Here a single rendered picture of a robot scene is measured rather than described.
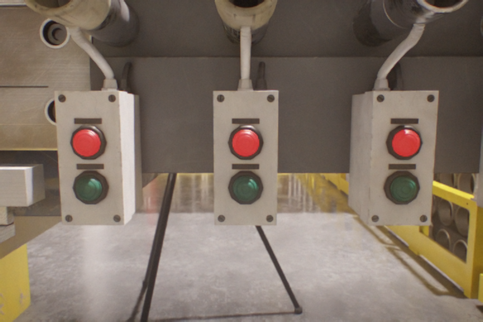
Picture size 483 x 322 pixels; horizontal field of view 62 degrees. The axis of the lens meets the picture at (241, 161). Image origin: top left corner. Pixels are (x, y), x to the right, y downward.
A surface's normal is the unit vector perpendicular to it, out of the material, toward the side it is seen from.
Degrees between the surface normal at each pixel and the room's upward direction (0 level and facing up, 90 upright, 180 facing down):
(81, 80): 90
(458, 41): 90
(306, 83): 90
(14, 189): 90
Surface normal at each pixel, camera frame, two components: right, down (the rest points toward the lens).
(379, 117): 0.00, 0.13
